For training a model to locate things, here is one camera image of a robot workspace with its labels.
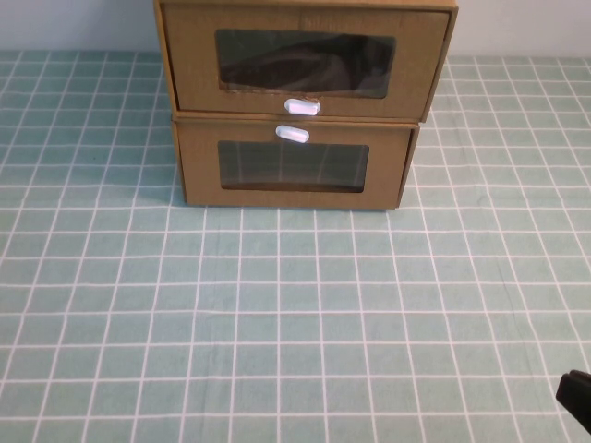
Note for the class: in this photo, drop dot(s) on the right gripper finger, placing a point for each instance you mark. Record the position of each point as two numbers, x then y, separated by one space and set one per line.
577 392

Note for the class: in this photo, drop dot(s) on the cardboard shoe box window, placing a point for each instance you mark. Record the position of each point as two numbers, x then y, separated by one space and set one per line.
295 200

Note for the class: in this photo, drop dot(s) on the dark shoe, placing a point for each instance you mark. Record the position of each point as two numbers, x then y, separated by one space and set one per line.
318 64

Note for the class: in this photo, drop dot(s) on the cardboard shoe box holding shoe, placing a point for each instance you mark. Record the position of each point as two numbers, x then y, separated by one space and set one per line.
194 55

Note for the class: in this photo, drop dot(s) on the green white-checked tablecloth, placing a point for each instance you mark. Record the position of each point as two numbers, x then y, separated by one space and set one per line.
295 300

